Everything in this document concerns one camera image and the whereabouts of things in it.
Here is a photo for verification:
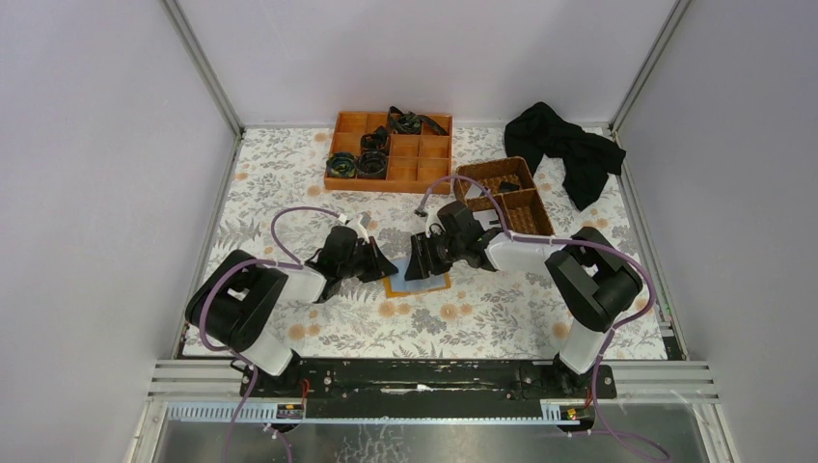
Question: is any rolled black belt upper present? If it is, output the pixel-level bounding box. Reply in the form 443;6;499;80
360;125;390;153

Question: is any rolled black belt middle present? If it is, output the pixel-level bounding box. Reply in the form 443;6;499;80
356;150;389;179

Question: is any rolled black belt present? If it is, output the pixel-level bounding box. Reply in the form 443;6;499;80
356;150;389;179
360;125;390;153

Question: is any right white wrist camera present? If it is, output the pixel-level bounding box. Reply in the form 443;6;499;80
414;206;445;237

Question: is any black card in basket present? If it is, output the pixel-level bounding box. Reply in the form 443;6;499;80
498;181;521;193

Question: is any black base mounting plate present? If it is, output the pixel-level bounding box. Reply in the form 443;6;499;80
240;358;617;420

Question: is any black crumpled cloth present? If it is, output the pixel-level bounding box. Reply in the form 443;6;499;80
504;101;626;211

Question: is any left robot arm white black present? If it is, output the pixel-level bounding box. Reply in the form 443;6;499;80
184;226;398;376

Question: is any rolled dark belt left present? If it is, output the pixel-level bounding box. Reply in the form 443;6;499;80
325;151;358;178

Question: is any loose dark belt top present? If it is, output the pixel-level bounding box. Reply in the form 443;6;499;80
387;106;449;136

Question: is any floral patterned table mat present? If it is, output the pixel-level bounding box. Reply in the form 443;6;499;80
207;128;572;359

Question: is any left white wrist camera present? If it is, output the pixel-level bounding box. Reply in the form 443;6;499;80
338;211;371;241

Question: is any silver card in basket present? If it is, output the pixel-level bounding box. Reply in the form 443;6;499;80
464;184;485;200

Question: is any orange wooden divided tray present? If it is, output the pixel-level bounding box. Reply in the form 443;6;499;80
323;107;453;194

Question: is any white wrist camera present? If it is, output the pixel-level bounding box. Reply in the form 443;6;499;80
338;211;371;241
414;206;445;237

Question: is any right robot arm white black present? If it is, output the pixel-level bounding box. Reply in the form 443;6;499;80
404;201;653;375

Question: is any brown wicker basket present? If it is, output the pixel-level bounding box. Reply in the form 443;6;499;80
455;156;555;236

